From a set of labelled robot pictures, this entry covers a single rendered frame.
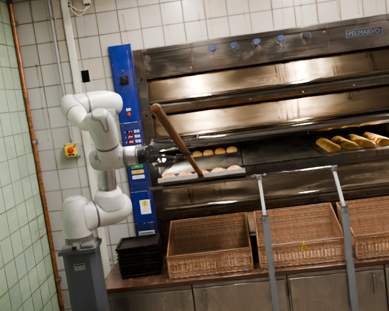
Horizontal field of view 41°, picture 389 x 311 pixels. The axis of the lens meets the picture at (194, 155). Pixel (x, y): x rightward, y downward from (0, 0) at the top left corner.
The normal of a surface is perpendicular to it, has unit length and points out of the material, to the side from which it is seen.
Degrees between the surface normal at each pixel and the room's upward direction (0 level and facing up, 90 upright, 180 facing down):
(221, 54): 90
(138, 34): 90
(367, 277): 90
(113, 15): 90
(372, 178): 70
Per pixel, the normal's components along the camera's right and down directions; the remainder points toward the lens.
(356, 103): -0.10, -0.24
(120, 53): -0.07, 0.13
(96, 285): 0.70, -0.01
